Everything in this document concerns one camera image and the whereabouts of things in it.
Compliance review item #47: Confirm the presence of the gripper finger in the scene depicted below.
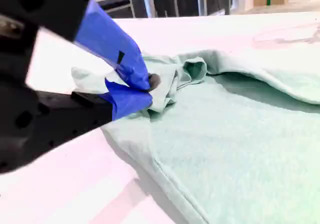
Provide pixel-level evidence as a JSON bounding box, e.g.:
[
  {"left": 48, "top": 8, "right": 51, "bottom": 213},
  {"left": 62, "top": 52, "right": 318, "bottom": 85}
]
[
  {"left": 14, "top": 0, "right": 161, "bottom": 93},
  {"left": 37, "top": 77, "right": 153, "bottom": 159}
]

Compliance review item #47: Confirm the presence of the pale green T-shirt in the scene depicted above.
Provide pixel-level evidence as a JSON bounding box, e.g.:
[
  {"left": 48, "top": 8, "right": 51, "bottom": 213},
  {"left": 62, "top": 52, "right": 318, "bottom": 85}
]
[{"left": 71, "top": 49, "right": 320, "bottom": 224}]

